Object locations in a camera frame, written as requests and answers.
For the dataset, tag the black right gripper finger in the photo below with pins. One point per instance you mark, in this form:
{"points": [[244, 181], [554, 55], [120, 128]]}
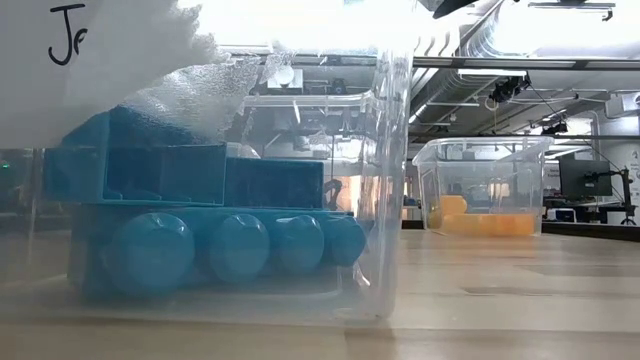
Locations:
{"points": [[450, 6]]}

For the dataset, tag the large yellow toy block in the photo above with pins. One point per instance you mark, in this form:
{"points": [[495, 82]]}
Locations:
{"points": [[500, 225]]}

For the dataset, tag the long blue toy block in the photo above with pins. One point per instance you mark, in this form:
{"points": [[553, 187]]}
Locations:
{"points": [[150, 252]]}

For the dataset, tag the black ceiling device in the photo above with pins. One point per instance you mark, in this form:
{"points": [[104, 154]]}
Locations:
{"points": [[555, 128]]}

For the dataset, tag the clear plastic bin with label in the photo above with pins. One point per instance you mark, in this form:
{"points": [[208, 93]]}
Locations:
{"points": [[390, 200]]}

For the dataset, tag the black computer monitor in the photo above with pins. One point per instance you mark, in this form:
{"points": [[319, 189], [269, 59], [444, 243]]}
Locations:
{"points": [[585, 177]]}

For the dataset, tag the white paper label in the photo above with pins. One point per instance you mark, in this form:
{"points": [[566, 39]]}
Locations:
{"points": [[100, 75]]}

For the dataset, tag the black overhead camera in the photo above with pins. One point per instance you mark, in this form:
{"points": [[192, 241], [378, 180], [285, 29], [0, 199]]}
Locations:
{"points": [[507, 89]]}

